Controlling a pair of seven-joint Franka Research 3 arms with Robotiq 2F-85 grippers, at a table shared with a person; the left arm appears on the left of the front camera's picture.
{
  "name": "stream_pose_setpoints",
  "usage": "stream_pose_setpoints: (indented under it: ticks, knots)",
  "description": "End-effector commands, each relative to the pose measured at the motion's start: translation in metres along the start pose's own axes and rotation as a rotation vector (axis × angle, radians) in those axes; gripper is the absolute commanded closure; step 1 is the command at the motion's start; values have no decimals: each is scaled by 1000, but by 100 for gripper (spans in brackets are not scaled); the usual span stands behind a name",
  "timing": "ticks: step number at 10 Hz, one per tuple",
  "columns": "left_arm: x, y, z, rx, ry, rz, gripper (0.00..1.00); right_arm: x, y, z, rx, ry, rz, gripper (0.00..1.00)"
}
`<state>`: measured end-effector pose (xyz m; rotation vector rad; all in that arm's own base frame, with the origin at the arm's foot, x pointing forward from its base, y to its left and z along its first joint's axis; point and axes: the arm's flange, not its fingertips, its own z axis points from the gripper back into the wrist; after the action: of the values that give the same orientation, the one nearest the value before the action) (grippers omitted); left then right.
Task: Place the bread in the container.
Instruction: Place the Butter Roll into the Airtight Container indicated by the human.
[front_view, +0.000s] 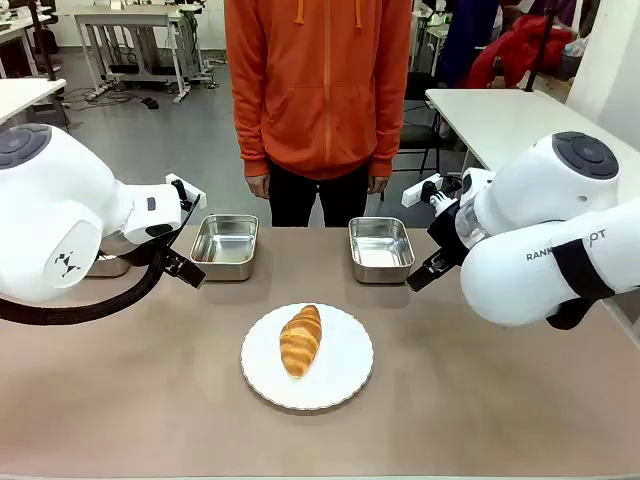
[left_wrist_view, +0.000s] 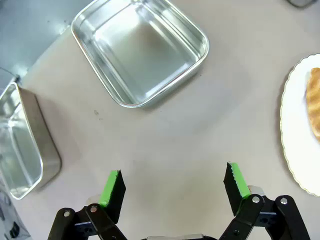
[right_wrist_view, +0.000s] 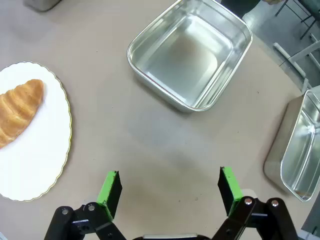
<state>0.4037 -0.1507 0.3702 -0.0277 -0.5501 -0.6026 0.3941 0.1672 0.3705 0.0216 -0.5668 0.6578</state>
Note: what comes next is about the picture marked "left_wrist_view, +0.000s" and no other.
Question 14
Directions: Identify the shallow silver metal container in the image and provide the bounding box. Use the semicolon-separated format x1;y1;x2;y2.
70;0;210;109

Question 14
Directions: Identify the dark grey object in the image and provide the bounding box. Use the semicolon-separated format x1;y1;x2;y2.
286;0;318;8

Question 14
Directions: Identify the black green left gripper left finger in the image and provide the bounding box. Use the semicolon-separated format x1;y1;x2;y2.
47;169;127;240

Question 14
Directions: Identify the thin grey cable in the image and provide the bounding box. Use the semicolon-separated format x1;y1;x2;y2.
0;66;21;84

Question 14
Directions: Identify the deep silver metal container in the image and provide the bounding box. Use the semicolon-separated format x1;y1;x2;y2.
0;81;62;201

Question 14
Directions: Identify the white scalloped plate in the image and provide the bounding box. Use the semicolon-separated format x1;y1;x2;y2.
279;53;320;197

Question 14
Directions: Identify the golden brown bread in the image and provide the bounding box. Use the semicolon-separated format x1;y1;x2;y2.
305;67;320;143

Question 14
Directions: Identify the white printed packet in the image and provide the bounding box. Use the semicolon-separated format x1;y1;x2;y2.
0;174;31;240

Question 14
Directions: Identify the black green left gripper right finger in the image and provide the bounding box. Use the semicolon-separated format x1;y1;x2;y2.
217;161;312;240

